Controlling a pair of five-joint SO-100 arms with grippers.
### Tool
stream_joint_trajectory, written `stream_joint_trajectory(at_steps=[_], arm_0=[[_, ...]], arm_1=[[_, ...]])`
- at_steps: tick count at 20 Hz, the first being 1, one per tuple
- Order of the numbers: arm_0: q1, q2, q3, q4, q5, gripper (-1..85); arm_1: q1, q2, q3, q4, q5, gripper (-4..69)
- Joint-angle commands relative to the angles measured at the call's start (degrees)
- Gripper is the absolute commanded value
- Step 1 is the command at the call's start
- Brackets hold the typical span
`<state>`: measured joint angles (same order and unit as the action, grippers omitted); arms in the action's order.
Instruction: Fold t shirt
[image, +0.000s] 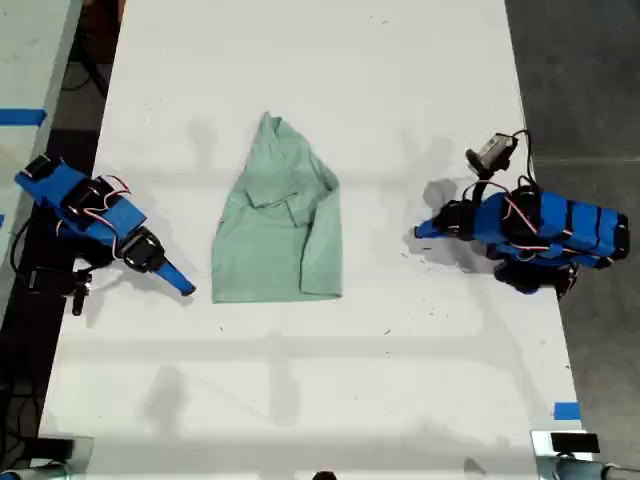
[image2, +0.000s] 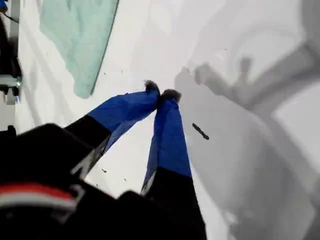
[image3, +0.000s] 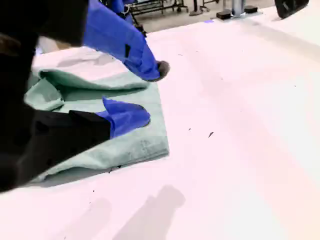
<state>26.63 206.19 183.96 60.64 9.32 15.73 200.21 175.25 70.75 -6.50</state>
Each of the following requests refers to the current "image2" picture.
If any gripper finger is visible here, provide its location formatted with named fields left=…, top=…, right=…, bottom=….
left=63, top=79, right=161, bottom=177
left=139, top=88, right=208, bottom=240

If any pale green T-shirt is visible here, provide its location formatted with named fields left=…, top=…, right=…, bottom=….
left=39, top=0, right=120, bottom=99

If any small black debris sliver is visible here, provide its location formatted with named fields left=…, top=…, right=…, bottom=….
left=191, top=122, right=210, bottom=141

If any silver metal bracket plate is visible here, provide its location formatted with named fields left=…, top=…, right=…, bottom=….
left=0, top=74, right=23, bottom=88

